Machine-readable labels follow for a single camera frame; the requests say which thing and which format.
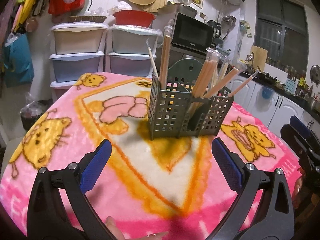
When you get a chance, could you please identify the black microwave oven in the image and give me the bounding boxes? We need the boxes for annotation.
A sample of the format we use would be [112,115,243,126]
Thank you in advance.
[171,12,217,52]

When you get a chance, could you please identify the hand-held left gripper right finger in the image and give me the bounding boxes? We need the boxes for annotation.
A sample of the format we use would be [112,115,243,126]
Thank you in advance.
[212,137,295,240]

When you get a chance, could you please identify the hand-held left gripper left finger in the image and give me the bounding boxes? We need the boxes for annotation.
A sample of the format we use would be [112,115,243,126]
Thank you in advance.
[27,139,119,240]

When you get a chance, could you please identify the wooden cutting board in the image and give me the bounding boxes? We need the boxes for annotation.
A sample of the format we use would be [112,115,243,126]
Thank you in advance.
[250,45,268,68]

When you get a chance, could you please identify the black kitchen counter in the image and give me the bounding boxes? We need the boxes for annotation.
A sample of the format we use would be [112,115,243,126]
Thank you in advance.
[236,65,320,110]

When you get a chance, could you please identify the hanging steel lid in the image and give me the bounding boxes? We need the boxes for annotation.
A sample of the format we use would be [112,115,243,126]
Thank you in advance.
[309,64,320,82]

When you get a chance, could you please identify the pink printed blanket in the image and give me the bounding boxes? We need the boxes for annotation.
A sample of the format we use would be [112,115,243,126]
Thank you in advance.
[0,72,304,240]

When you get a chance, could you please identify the light blue knife block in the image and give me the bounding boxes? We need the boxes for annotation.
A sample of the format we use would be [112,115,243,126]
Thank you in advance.
[286,77,298,93]

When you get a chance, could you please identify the black blender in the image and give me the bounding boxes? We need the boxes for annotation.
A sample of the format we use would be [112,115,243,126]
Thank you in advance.
[207,20,222,39]

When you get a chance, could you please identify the steel container with lid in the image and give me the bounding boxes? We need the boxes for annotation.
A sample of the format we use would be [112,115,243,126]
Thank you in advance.
[157,4,198,18]

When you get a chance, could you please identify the bunch of wooden chopsticks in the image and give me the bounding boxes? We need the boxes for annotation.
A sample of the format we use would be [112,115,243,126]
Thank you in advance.
[147,26,259,120]

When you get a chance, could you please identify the yellow hanging bags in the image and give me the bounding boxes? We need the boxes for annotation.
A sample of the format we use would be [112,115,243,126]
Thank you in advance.
[14,0,50,34]

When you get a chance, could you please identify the black trash bin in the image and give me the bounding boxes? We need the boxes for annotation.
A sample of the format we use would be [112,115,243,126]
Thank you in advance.
[20,100,54,132]

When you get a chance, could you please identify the grey-green plastic utensil holder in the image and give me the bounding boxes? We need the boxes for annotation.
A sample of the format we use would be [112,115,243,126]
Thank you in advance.
[149,58,234,139]

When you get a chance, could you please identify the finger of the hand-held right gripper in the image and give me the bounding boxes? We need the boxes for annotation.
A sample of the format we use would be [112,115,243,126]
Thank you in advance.
[280,125,310,155]
[290,116,320,153]

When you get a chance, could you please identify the blue hanging bag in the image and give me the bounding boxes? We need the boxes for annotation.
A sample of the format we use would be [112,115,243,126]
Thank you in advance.
[4,34,35,88]

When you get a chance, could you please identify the person's right hand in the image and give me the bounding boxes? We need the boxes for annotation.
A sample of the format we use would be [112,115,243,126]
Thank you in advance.
[294,169,304,208]

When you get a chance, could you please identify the white plastic drawer tower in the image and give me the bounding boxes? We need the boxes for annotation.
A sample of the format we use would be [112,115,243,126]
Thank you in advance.
[106,25,162,77]
[49,23,109,100]

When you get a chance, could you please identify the light blue plastic container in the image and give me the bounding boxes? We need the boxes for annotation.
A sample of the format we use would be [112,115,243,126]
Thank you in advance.
[215,45,232,58]

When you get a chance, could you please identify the dark framed window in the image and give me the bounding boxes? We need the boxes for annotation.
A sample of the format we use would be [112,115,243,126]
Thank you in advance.
[255,0,308,57]

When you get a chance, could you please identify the red plastic basin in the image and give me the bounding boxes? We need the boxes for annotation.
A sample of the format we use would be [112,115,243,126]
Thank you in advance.
[112,10,156,28]

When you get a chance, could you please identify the person's left hand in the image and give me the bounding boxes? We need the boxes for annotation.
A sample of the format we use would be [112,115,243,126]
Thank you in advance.
[104,216,169,240]

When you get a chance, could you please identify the hanging steel pot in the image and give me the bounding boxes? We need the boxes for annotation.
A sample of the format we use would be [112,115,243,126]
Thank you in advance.
[222,15,237,30]

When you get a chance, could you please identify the crumpled white plastic bag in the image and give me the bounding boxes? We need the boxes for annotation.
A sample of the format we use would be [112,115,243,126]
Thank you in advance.
[109,1,135,13]

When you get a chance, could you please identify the row of spice bottles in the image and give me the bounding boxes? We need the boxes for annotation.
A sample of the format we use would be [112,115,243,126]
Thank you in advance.
[266,56,307,80]

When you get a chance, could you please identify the brown wicker basket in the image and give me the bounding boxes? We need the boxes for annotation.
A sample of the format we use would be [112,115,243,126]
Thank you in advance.
[67,15,107,23]

